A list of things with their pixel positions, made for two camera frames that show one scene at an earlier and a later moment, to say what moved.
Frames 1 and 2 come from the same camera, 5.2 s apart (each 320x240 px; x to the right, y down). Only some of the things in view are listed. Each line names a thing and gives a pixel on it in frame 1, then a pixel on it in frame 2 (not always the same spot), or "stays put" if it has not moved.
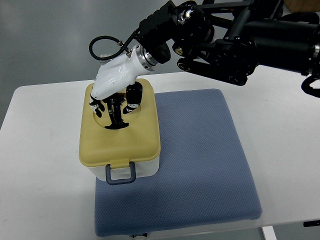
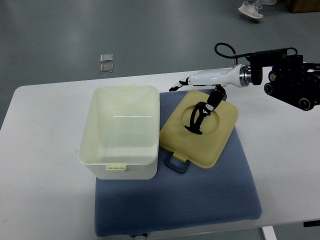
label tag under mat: (143, 234) stays put
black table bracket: (311, 223) stays put
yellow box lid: (118, 148) to (201, 150)
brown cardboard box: (303, 6) stays put
